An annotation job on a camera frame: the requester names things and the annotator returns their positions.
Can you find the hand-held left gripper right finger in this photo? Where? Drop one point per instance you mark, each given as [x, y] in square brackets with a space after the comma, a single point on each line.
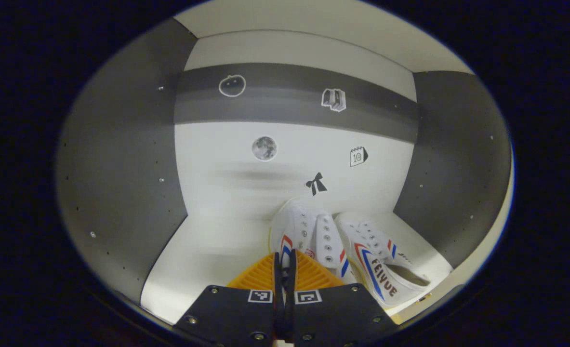
[338, 313]

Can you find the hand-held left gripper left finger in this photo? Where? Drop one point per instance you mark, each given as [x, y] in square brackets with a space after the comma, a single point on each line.
[231, 318]

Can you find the white canvas shoe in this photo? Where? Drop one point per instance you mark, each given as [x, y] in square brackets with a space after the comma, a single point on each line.
[309, 231]
[381, 260]

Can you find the white shoe cabinet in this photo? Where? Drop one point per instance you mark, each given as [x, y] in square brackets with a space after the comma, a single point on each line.
[121, 168]

